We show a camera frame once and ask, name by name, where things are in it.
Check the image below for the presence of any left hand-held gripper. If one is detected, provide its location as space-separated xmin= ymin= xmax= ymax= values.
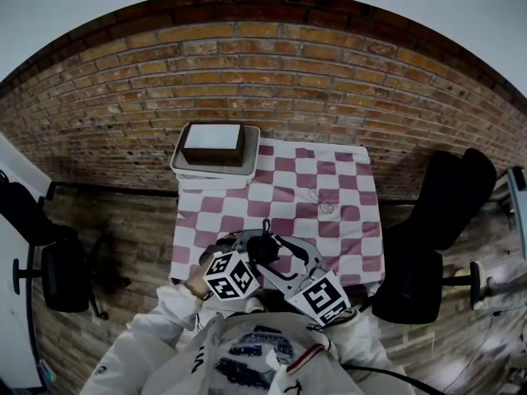
xmin=201 ymin=228 xmax=265 ymax=302

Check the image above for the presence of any white plastic tray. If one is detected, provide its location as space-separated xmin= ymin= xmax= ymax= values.
xmin=170 ymin=124 xmax=261 ymax=179
xmin=176 ymin=170 xmax=253 ymax=189

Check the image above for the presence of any thick black cable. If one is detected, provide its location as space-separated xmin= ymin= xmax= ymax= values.
xmin=341 ymin=364 xmax=445 ymax=395

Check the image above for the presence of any small teal pink object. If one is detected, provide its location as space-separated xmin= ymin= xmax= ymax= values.
xmin=36 ymin=360 xmax=57 ymax=384

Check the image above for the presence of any white desk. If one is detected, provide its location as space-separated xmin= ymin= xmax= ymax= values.
xmin=0 ymin=133 xmax=50 ymax=390

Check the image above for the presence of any black office chair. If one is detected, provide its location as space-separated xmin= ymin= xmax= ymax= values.
xmin=371 ymin=148 xmax=498 ymax=324
xmin=0 ymin=170 xmax=132 ymax=320

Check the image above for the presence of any person's right forearm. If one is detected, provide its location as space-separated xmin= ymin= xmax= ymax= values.
xmin=320 ymin=309 xmax=394 ymax=368

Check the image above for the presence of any pink white checkered tablecloth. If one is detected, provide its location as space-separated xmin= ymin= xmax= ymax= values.
xmin=169 ymin=137 xmax=386 ymax=294

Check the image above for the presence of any person's left forearm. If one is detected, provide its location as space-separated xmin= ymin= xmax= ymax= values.
xmin=123 ymin=257 xmax=215 ymax=345

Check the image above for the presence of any grey table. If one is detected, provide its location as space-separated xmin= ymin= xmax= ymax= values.
xmin=506 ymin=166 xmax=527 ymax=261

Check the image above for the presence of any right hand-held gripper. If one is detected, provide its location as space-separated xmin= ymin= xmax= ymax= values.
xmin=256 ymin=235 xmax=356 ymax=328

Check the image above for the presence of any brown box with white top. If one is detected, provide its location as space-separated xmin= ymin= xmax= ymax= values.
xmin=180 ymin=122 xmax=247 ymax=168

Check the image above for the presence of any person in white printed shirt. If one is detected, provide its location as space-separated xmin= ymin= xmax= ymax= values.
xmin=80 ymin=310 xmax=413 ymax=395

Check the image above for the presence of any black pouch with cord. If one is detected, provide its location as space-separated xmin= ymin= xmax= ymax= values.
xmin=245 ymin=218 xmax=282 ymax=265

